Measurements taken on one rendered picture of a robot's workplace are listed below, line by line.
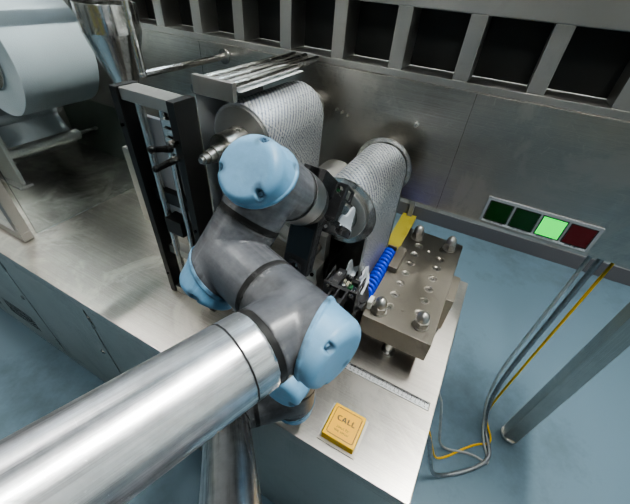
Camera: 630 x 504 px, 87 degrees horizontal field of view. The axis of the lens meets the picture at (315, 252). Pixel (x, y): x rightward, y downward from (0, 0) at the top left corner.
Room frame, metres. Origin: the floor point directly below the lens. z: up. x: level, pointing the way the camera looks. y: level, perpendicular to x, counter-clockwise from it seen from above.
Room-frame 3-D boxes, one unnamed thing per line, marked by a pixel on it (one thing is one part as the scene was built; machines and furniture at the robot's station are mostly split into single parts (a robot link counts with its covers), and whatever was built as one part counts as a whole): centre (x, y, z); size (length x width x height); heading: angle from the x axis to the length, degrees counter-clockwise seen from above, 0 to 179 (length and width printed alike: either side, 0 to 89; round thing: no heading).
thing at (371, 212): (0.58, -0.05, 1.25); 0.15 x 0.01 x 0.15; 65
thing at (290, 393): (0.31, 0.01, 1.11); 0.11 x 0.08 x 0.09; 155
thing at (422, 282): (0.64, -0.28, 1.00); 0.40 x 0.16 x 0.06; 155
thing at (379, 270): (0.65, -0.17, 1.03); 0.21 x 0.04 x 0.03; 155
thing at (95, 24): (0.98, 0.56, 1.50); 0.14 x 0.14 x 0.06
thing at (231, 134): (0.66, 0.19, 1.34); 0.06 x 0.06 x 0.06; 65
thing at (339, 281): (0.45, -0.05, 1.12); 0.12 x 0.08 x 0.09; 155
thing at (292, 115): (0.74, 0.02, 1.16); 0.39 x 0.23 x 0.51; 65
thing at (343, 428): (0.29, -0.09, 0.91); 0.07 x 0.07 x 0.02; 65
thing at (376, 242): (0.66, -0.15, 1.11); 0.23 x 0.01 x 0.18; 155
